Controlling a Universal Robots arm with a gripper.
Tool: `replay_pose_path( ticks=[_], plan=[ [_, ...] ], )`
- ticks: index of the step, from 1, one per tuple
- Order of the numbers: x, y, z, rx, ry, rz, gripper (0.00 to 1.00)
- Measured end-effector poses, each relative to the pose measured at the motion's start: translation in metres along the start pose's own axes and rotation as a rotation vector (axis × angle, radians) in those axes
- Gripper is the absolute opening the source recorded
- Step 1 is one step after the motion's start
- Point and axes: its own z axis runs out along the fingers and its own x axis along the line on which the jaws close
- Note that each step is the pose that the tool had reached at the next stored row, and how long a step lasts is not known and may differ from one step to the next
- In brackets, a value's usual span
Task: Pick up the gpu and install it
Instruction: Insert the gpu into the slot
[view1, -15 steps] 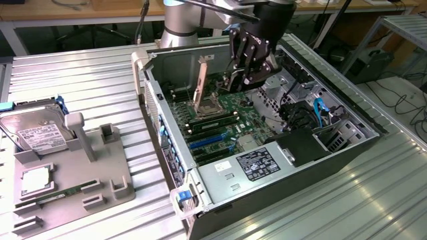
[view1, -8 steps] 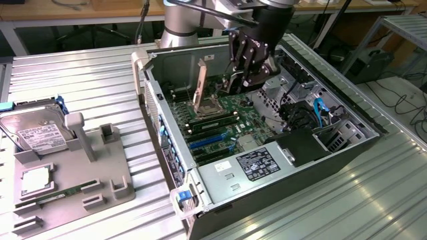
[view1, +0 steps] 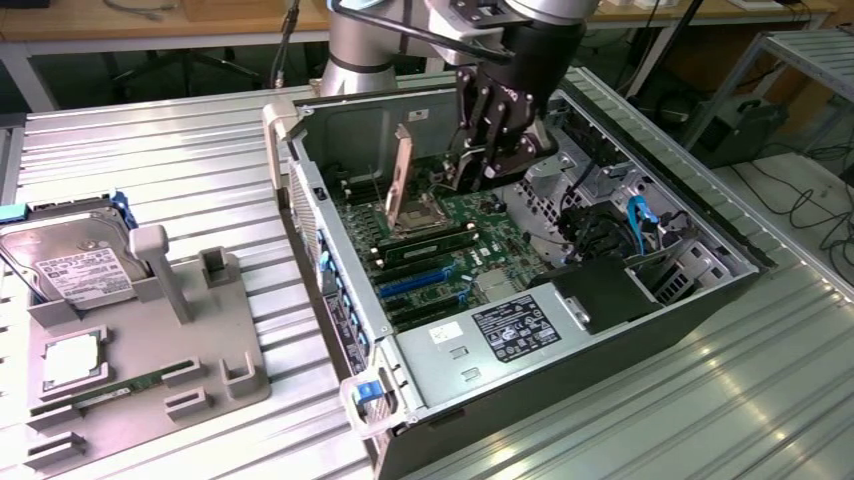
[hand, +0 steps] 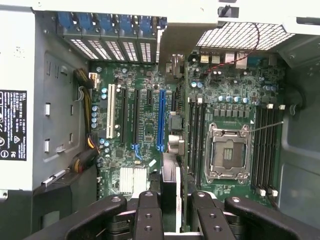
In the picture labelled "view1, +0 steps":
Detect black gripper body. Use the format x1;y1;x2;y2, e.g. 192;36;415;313
456;13;591;133

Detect raised metal socket cover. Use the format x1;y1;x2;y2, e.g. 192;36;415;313
384;121;416;229

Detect CPU socket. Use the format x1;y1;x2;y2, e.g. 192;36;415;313
390;199;457;238

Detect installed green RAM stick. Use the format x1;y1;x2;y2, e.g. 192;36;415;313
372;223;480;268

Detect green motherboard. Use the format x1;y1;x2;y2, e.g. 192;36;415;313
332;152;556;334

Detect silver chipset heatsink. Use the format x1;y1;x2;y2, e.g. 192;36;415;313
473;271;520;302

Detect blue expansion slot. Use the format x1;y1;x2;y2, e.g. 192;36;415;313
377;263;457;301

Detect black plastic air shroud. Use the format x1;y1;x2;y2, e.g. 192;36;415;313
549;253;660;337

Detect black equipment box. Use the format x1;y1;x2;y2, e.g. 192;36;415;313
691;96;789;169

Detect metal disk bay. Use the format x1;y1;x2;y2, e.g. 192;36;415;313
625;238;761;307

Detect grey power supply unit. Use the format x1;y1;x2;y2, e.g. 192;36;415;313
390;283;663;417

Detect open black PC case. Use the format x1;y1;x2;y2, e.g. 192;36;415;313
261;69;779;480

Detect black tripod stand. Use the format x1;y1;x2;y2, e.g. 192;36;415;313
105;43;262;91

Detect wooden desk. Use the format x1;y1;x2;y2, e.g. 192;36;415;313
0;0;836;43

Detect grey parts rack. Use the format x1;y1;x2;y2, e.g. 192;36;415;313
24;223;276;472

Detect silver hard disk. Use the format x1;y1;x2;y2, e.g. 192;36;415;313
0;209;146;310

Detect silver CPU chip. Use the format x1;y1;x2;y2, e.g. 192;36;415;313
41;336;109;390

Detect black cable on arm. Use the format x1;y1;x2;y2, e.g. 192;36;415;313
330;0;516;65

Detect black wire bundle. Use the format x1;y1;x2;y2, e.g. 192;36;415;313
557;203;643;263

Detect blue wire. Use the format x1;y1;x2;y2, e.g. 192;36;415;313
624;193;653;257

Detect metal slat shelf frame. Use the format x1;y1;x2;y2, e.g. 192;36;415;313
731;28;854;151

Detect black floor cables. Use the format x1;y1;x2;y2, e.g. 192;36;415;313
725;142;854;256

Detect blue disk bracket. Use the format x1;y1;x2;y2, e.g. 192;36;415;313
0;188;140;227

